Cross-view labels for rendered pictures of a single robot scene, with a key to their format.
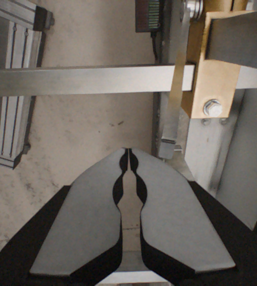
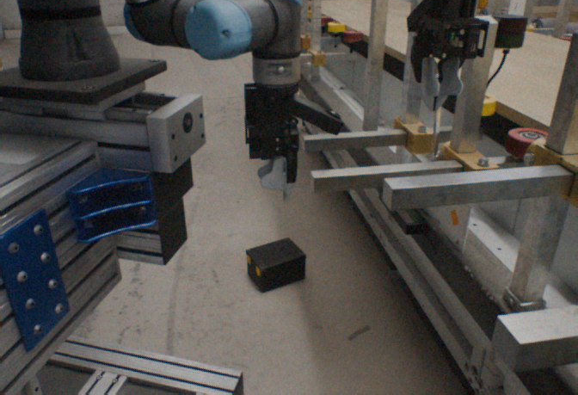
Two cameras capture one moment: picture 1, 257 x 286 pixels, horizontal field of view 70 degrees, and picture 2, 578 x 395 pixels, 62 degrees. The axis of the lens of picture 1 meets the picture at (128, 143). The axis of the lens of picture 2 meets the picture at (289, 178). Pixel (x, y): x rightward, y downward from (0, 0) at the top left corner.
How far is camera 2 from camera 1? 0.87 m
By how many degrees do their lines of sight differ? 93
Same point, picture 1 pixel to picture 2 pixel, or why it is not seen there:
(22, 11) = (218, 379)
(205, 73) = (463, 156)
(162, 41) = (433, 227)
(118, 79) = (412, 166)
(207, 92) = (472, 160)
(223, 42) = (456, 133)
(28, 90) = (353, 173)
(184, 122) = (506, 272)
